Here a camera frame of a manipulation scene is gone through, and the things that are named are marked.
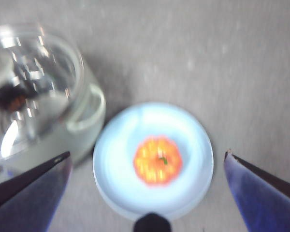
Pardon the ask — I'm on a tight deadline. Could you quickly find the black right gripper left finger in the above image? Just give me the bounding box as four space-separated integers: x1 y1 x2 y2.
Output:
0 151 73 232

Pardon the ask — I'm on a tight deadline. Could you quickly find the blue round plate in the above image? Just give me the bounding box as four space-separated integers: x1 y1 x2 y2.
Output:
93 101 215 222

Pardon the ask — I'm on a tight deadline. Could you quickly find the pale green electric steamer pot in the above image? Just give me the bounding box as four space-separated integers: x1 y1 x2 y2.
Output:
0 23 106 188

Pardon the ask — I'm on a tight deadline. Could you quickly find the orange toy pumpkin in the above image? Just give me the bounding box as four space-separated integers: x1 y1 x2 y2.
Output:
132 134 184 187

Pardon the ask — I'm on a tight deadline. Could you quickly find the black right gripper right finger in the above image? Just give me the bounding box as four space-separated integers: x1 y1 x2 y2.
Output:
223 148 290 232

